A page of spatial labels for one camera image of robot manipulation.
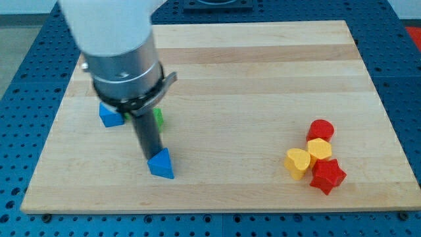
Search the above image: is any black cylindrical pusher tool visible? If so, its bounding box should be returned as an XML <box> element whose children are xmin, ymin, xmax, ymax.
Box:
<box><xmin>132</xmin><ymin>110</ymin><xmax>163</xmax><ymax>160</ymax></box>

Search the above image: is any blue triangle block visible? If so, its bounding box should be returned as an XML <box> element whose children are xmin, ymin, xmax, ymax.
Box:
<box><xmin>147</xmin><ymin>148</ymin><xmax>174</xmax><ymax>179</ymax></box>

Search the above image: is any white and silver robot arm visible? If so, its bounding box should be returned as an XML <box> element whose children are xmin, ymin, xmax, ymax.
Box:
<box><xmin>59</xmin><ymin>0</ymin><xmax>177</xmax><ymax>159</ymax></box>

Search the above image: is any yellow heart block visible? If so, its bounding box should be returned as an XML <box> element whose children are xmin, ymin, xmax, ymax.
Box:
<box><xmin>284</xmin><ymin>148</ymin><xmax>311</xmax><ymax>180</ymax></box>

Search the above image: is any green block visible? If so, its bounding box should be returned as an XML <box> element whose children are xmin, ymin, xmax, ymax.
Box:
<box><xmin>123</xmin><ymin>108</ymin><xmax>164</xmax><ymax>133</ymax></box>

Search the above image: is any blue cube block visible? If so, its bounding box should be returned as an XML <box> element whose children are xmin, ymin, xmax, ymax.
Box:
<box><xmin>99</xmin><ymin>102</ymin><xmax>124</xmax><ymax>128</ymax></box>

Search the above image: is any wooden board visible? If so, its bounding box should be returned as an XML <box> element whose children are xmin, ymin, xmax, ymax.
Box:
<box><xmin>20</xmin><ymin>20</ymin><xmax>420</xmax><ymax>214</ymax></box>

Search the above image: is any dark mounting plate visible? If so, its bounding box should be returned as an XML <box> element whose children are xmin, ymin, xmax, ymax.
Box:
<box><xmin>183</xmin><ymin>0</ymin><xmax>255</xmax><ymax>13</ymax></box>

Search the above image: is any yellow hexagon block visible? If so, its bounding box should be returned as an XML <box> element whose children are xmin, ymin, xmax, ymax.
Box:
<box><xmin>307</xmin><ymin>138</ymin><xmax>332</xmax><ymax>168</ymax></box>

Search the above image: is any red cylinder block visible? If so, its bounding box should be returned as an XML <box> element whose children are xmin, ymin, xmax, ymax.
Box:
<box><xmin>306</xmin><ymin>119</ymin><xmax>335</xmax><ymax>142</ymax></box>

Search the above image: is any red star block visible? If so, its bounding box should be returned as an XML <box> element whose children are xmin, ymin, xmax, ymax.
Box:
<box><xmin>310</xmin><ymin>159</ymin><xmax>347</xmax><ymax>196</ymax></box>

